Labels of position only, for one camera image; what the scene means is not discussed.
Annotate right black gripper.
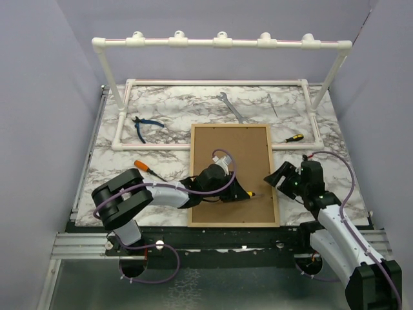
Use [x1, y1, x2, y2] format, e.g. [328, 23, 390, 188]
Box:
[265, 160, 308, 200]

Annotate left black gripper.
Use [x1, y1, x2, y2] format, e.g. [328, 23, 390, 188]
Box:
[202, 172, 250, 203]

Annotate small yellow screwdriver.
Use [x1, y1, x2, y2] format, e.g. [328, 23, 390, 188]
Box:
[247, 191, 264, 198]

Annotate wooden picture frame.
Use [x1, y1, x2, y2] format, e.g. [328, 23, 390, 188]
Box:
[188, 124, 280, 227]

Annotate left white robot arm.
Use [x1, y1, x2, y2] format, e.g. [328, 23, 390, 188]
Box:
[91, 164, 255, 255]

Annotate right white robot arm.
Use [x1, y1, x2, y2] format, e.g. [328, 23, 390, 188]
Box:
[264, 160, 403, 309]

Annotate black yellow screwdriver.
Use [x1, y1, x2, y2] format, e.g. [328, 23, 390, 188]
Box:
[284, 134, 304, 143]

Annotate large grey wrench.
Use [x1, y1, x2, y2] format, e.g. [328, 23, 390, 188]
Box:
[217, 92, 248, 124]

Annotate white PVC pipe rack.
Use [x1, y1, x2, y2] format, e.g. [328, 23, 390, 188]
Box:
[92, 30, 353, 151]

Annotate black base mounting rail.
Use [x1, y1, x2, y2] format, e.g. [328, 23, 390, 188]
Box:
[105, 227, 323, 273]

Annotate orange handled screwdriver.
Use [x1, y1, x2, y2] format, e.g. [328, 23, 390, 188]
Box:
[134, 160, 166, 182]

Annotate blue handled pliers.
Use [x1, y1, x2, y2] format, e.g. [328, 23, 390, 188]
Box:
[132, 116, 165, 144]

